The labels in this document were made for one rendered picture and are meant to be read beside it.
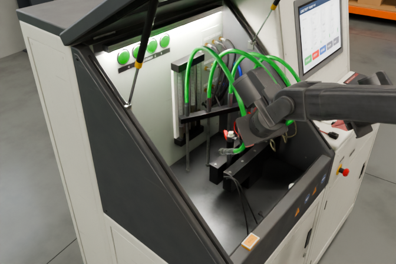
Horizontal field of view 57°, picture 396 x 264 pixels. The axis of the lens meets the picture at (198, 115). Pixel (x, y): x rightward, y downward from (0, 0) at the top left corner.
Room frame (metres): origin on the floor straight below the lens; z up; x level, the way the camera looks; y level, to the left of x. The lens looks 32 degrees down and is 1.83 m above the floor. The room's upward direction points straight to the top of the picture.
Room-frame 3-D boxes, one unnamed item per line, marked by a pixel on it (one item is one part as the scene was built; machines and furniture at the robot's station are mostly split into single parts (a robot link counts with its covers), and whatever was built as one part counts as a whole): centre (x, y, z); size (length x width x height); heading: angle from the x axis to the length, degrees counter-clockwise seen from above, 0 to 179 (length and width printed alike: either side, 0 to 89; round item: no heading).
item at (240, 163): (1.11, -0.19, 0.91); 0.34 x 0.10 x 0.15; 140
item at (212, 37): (1.38, -0.07, 1.20); 0.13 x 0.03 x 0.31; 140
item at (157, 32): (1.19, 0.09, 1.43); 0.54 x 0.03 x 0.02; 140
